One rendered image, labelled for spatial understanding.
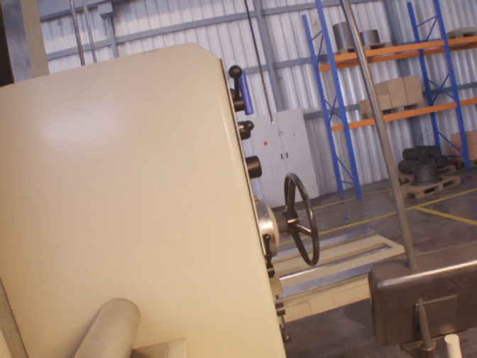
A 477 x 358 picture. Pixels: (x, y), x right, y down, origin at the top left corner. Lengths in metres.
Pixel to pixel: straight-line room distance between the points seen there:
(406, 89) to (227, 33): 4.19
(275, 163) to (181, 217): 7.51
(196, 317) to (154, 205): 0.30
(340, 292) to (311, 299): 0.17
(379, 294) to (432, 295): 0.13
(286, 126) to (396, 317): 7.65
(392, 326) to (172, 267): 0.55
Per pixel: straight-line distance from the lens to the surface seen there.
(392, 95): 8.68
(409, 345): 1.07
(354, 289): 2.33
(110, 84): 0.94
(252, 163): 1.18
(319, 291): 2.31
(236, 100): 1.03
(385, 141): 0.83
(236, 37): 9.25
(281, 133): 8.43
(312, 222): 1.34
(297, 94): 9.25
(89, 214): 0.95
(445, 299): 0.97
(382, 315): 0.96
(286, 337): 1.23
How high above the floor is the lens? 1.64
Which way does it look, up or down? 6 degrees down
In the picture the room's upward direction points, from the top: 12 degrees counter-clockwise
